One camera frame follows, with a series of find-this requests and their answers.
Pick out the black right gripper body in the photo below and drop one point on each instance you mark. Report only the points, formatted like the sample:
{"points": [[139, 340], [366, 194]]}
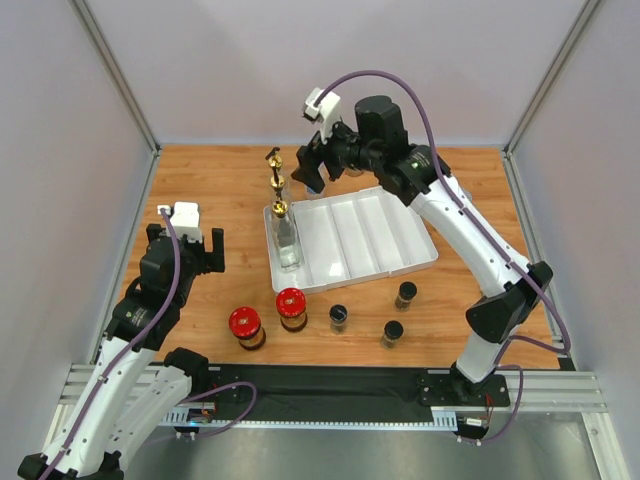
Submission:
{"points": [[320, 157]]}

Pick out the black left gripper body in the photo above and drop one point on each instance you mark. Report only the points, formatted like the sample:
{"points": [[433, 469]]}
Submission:
{"points": [[197, 256]]}

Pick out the glass oil bottle brown sauce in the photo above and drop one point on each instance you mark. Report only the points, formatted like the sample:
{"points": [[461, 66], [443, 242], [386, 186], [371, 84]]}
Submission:
{"points": [[274, 160]]}

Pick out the salt jar blue label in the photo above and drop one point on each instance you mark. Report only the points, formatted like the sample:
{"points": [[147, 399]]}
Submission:
{"points": [[312, 194]]}

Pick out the glass oil bottle dark sauce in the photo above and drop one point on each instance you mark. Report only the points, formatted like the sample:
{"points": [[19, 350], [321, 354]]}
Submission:
{"points": [[279, 186]]}

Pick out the clear glass oil bottle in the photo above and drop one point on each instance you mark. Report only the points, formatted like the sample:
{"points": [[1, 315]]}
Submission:
{"points": [[285, 236]]}

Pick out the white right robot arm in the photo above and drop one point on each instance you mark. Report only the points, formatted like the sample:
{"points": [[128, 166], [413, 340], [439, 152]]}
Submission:
{"points": [[511, 285]]}

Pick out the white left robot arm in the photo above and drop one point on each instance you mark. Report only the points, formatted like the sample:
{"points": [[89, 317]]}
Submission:
{"points": [[115, 360]]}

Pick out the red lid sauce jar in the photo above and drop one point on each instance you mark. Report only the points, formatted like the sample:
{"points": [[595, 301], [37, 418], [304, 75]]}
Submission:
{"points": [[246, 326], [291, 306]]}

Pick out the white divided organizer tray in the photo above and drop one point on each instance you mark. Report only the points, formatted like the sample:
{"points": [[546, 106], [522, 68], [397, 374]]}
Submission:
{"points": [[352, 238]]}

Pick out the small black lid spice jar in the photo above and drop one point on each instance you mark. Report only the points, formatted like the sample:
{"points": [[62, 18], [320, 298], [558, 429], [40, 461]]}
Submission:
{"points": [[392, 332], [407, 291], [338, 315]]}

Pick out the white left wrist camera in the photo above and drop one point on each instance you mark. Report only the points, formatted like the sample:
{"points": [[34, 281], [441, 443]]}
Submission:
{"points": [[185, 219]]}

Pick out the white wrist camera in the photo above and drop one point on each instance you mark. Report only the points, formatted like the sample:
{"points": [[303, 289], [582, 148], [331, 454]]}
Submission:
{"points": [[185, 219], [326, 113]]}

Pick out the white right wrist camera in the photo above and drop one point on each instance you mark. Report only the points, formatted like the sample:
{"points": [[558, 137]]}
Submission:
{"points": [[326, 113]]}

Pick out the left aluminium corner post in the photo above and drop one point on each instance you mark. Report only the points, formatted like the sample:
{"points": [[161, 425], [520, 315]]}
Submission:
{"points": [[97, 38]]}

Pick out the aluminium corner post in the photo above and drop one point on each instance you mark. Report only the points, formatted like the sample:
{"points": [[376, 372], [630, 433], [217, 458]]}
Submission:
{"points": [[569, 44], [97, 38]]}

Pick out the right aluminium corner post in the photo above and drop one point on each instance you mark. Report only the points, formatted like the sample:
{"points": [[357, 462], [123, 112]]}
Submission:
{"points": [[569, 44]]}

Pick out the aluminium frame rail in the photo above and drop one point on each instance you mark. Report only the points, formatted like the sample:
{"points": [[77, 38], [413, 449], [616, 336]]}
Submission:
{"points": [[361, 397]]}

